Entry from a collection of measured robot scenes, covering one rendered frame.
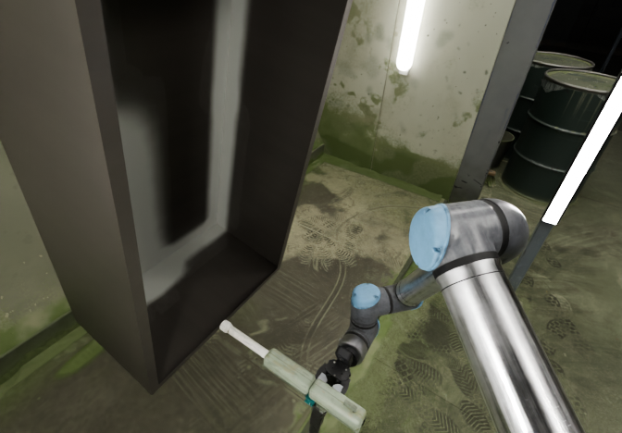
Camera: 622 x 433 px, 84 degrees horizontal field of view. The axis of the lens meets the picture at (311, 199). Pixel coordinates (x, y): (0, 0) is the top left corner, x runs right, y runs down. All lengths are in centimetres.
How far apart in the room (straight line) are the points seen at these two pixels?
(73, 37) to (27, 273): 150
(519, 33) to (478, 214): 181
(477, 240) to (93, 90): 59
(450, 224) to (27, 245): 167
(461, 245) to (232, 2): 85
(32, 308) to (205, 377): 77
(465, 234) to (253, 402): 118
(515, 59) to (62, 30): 224
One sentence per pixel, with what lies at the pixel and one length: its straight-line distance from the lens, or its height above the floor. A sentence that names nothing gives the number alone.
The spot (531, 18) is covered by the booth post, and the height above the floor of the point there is 128.
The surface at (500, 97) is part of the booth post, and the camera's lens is 248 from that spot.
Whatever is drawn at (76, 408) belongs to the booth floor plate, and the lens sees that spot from 178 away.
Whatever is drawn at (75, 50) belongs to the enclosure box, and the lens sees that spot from 47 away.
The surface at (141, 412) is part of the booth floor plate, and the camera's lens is 168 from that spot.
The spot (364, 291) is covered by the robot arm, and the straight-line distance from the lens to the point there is 117.
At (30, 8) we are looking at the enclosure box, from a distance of 53.
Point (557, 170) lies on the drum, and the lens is 311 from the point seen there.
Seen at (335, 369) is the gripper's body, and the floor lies 50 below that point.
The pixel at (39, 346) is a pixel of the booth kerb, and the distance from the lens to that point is 195.
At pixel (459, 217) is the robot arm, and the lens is 66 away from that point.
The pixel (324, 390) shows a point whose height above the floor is 56.
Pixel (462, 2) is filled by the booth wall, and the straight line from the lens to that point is 245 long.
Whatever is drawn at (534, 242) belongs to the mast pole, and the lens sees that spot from 189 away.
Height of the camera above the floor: 150
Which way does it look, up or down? 35 degrees down
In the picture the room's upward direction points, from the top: 3 degrees clockwise
